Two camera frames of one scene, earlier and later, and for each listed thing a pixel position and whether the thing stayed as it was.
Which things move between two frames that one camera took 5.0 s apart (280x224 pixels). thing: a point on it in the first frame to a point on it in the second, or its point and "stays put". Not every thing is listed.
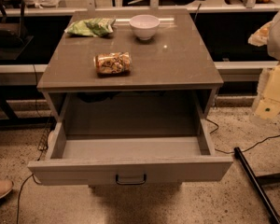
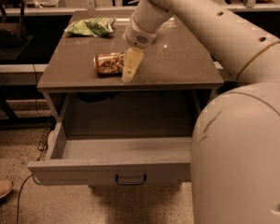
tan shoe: (0, 188) stays put
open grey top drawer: (129, 159) stays put
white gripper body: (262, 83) to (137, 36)
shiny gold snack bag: (113, 64) stays put
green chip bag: (91, 27) stays put
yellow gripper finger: (276, 92) to (133, 56)
